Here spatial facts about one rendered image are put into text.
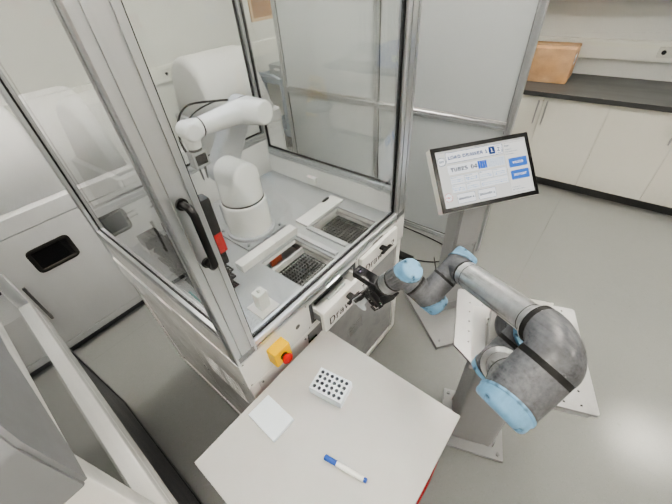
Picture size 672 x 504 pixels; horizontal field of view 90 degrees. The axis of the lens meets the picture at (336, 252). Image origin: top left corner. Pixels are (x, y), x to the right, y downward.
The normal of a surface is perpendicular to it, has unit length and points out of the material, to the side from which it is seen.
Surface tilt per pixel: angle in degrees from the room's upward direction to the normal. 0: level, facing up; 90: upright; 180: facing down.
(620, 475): 0
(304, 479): 0
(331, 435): 0
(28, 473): 90
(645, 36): 90
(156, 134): 90
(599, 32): 90
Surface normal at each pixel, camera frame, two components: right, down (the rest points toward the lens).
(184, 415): -0.07, -0.75
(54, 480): 0.78, 0.37
